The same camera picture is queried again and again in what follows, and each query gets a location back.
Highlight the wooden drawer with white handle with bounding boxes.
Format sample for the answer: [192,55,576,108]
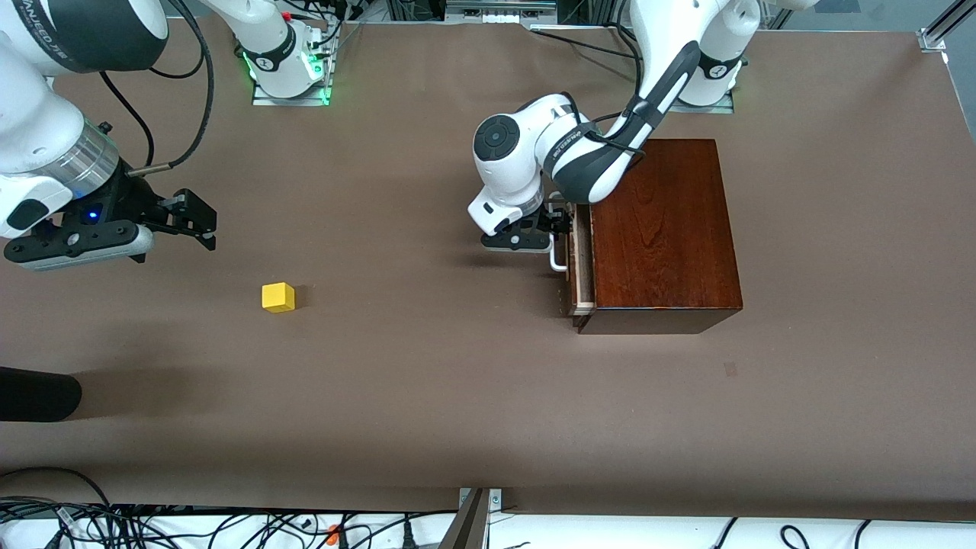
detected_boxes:
[547,191,597,317]

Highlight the yellow block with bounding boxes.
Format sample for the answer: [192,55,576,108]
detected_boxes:
[262,282,297,314]

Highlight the dark wooden cabinet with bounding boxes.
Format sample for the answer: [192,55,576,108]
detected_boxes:
[572,139,744,335]

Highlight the black cylindrical object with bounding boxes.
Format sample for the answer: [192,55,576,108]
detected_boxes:
[0,366,82,422]

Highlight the white power strip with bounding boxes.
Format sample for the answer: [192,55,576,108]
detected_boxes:
[445,0,559,25]

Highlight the dark metal strut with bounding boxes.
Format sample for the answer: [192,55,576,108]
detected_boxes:
[441,488,489,549]

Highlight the white shelf board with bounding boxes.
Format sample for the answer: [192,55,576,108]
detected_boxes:
[0,512,976,549]

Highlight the aluminium profile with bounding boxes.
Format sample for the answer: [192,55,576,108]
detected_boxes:
[917,0,976,53]

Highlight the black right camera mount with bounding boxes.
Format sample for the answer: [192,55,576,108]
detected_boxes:
[4,220,136,265]

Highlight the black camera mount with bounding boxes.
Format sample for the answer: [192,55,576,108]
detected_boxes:
[4,220,136,265]
[482,227,547,250]

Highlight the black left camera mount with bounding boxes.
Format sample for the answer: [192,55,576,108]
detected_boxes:
[482,227,547,250]

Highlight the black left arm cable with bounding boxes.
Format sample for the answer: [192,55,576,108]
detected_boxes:
[561,23,649,162]

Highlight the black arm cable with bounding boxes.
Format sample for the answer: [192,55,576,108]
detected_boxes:
[98,70,156,169]
[561,23,649,162]

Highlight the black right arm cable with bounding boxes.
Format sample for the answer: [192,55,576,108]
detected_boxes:
[98,70,156,169]

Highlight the long black table cable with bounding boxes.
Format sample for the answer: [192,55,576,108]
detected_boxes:
[530,29,641,66]

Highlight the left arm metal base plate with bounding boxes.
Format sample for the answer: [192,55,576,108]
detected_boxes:
[669,91,737,115]

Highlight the tangled black cables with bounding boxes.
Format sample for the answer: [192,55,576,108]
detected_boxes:
[0,465,458,549]

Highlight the small metal bracket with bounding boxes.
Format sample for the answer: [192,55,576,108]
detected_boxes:
[457,488,504,521]

